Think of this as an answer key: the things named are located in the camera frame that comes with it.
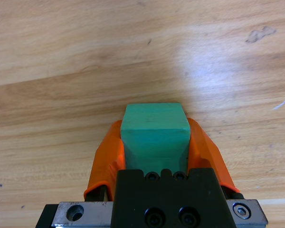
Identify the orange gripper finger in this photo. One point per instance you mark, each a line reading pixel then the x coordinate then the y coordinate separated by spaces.
pixel 206 152
pixel 104 161

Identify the green wooden cube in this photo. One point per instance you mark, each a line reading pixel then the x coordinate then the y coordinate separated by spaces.
pixel 154 142

